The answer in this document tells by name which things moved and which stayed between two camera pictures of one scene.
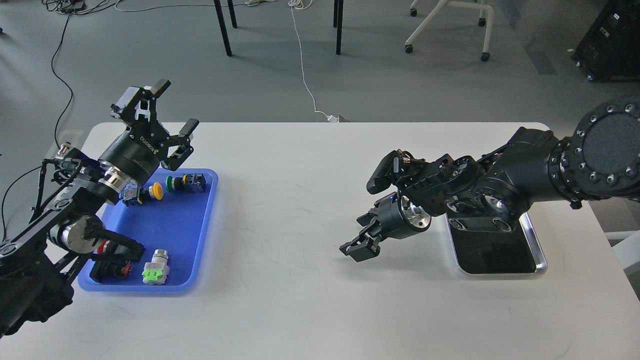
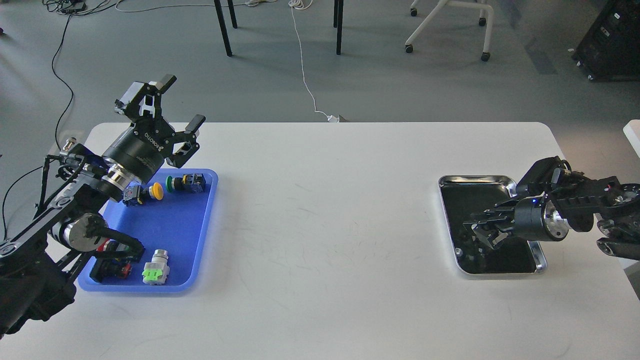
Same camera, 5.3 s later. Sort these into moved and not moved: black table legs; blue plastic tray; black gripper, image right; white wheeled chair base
Moved: black gripper, image right
Not moved: black table legs; blue plastic tray; white wheeled chair base
